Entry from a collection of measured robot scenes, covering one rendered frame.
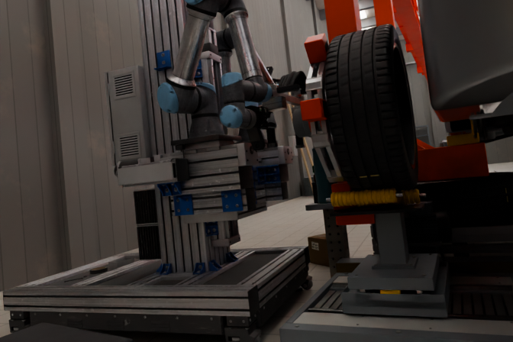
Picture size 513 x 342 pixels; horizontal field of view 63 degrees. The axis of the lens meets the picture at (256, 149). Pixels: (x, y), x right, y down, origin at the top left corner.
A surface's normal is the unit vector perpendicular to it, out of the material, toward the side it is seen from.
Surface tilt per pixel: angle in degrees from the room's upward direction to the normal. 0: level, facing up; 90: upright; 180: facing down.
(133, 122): 90
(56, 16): 90
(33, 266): 90
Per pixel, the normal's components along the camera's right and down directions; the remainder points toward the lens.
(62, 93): 0.92, -0.12
